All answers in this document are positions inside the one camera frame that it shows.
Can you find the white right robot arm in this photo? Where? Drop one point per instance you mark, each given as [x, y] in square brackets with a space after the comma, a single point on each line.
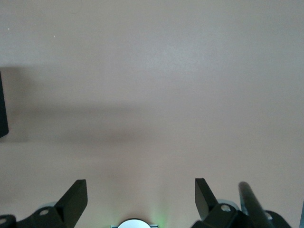
[135, 224]

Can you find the black plastic box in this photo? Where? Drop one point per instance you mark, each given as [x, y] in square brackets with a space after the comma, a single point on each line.
[3, 107]

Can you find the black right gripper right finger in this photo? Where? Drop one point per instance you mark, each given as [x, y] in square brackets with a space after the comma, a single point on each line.
[205, 202]

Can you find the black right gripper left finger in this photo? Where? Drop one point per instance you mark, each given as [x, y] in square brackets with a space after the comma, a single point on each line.
[69, 206]

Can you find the brown table mat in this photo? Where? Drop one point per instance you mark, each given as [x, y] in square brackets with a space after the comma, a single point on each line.
[152, 83]

